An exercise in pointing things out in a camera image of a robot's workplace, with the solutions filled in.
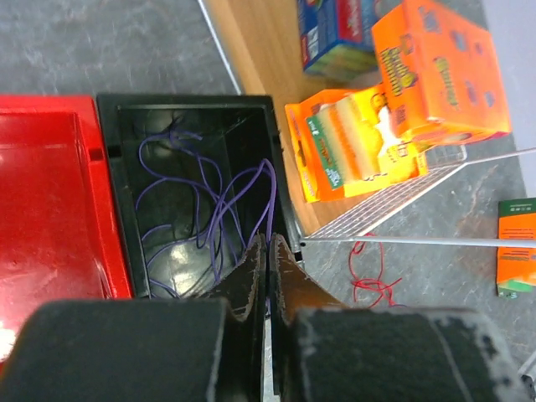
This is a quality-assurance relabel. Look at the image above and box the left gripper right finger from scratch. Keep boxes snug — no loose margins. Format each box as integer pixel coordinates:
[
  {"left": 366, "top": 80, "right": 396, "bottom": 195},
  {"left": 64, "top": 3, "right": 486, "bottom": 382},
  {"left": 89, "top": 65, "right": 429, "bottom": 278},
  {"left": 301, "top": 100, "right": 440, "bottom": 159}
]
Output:
[{"left": 268, "top": 234, "right": 345, "bottom": 401}]

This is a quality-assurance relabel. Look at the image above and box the red plastic bin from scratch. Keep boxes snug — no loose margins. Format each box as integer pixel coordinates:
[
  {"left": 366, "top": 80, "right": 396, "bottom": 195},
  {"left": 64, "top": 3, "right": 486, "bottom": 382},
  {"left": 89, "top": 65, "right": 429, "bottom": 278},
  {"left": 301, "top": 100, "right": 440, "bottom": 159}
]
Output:
[{"left": 1, "top": 94, "right": 133, "bottom": 358}]

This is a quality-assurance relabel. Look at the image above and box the blue box in rack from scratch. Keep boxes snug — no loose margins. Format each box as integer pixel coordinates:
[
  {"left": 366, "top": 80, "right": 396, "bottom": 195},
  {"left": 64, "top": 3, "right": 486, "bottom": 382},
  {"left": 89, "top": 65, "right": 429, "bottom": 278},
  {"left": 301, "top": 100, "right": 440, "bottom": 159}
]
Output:
[{"left": 296, "top": 0, "right": 380, "bottom": 82}]

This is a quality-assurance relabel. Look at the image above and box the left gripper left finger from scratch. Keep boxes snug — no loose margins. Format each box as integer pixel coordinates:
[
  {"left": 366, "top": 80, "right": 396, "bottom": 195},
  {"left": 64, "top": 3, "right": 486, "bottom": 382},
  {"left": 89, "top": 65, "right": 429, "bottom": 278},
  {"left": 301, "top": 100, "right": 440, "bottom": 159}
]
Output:
[{"left": 203, "top": 234, "right": 267, "bottom": 401}]

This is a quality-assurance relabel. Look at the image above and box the black plastic bin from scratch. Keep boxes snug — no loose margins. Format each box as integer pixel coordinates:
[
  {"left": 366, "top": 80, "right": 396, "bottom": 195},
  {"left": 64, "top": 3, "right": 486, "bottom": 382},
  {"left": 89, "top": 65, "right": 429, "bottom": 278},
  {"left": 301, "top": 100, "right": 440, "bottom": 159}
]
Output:
[{"left": 96, "top": 93, "right": 300, "bottom": 298}]

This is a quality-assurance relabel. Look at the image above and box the white wire shelf rack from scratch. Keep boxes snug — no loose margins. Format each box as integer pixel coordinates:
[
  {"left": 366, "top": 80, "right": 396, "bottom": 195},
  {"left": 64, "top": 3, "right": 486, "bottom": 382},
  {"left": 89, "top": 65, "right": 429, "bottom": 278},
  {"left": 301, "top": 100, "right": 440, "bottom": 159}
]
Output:
[{"left": 196, "top": 0, "right": 536, "bottom": 265}]

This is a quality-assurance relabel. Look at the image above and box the orange snack box on table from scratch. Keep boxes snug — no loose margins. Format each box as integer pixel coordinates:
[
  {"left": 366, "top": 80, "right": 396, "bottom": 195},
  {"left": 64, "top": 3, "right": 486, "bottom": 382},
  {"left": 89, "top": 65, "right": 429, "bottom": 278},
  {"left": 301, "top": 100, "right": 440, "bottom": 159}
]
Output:
[{"left": 496, "top": 198, "right": 535, "bottom": 299}]

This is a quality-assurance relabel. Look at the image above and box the orange yellow box in rack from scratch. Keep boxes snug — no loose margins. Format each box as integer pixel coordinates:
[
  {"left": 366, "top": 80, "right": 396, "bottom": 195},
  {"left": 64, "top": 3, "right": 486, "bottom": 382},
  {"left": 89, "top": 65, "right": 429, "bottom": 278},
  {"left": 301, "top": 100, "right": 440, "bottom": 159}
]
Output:
[{"left": 285, "top": 85, "right": 429, "bottom": 204}]

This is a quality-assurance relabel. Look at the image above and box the red cable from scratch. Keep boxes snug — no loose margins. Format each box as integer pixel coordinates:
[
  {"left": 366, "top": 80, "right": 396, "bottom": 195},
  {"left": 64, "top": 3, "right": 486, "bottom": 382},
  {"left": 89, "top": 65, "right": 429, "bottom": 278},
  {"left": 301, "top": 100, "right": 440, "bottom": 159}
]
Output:
[{"left": 348, "top": 233, "right": 410, "bottom": 309}]

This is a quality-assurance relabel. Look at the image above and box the purple cable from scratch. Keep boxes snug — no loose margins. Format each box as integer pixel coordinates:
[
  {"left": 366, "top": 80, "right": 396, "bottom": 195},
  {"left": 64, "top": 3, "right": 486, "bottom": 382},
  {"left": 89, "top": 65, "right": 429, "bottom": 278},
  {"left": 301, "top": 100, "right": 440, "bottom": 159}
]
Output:
[{"left": 133, "top": 127, "right": 278, "bottom": 299}]

